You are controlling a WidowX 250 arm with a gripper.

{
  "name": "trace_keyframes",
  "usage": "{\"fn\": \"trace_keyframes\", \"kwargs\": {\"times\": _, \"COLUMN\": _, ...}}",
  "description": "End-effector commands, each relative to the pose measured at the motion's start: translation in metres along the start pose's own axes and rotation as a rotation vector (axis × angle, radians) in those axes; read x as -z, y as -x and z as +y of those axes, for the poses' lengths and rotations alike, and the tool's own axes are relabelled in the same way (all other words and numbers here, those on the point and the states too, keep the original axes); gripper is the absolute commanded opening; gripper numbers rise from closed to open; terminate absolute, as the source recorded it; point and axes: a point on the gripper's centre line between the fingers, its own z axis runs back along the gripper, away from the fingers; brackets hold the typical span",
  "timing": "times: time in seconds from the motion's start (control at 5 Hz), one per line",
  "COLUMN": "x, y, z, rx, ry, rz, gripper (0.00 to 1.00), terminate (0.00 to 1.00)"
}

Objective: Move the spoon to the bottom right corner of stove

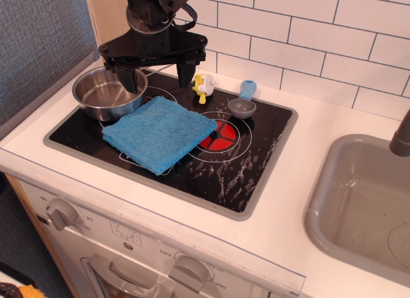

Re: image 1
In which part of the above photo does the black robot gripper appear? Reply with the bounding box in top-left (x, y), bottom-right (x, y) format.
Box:
top-left (99, 26), bottom-right (208, 94)

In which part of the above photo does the blue grey measuring spoon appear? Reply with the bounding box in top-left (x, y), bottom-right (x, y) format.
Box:
top-left (227, 80), bottom-right (257, 119)

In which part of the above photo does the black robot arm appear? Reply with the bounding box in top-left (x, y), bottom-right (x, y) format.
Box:
top-left (99, 0), bottom-right (208, 94)

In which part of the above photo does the black toy stove top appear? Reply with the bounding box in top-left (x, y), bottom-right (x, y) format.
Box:
top-left (43, 67), bottom-right (299, 222)

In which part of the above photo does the white yellow toy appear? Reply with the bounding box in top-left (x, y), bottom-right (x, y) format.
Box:
top-left (192, 74), bottom-right (216, 104)

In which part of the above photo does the stainless steel pot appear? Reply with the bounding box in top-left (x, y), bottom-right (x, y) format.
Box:
top-left (72, 67), bottom-right (148, 122)

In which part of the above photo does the blue folded cloth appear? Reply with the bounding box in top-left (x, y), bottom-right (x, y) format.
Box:
top-left (102, 96), bottom-right (217, 176)

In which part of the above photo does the left grey oven knob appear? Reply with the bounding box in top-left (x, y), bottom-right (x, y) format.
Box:
top-left (46, 199), bottom-right (79, 231)

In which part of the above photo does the grey oven knob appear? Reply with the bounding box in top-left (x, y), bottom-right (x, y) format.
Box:
top-left (168, 256), bottom-right (210, 294)
top-left (46, 199), bottom-right (79, 231)

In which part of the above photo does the right grey oven knob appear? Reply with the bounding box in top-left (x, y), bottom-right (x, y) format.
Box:
top-left (168, 256), bottom-right (210, 294)

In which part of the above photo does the grey sink basin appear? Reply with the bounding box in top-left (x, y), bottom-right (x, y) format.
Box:
top-left (305, 134), bottom-right (409, 286)

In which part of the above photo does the grey faucet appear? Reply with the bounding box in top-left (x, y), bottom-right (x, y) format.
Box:
top-left (389, 110), bottom-right (410, 157)

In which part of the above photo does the orange black object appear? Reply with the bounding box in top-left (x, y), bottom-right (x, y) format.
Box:
top-left (1, 283), bottom-right (45, 298)

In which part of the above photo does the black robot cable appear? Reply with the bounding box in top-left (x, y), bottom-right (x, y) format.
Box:
top-left (171, 2), bottom-right (199, 32)

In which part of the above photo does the oven door handle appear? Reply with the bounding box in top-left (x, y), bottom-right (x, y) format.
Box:
top-left (90, 254), bottom-right (161, 297)

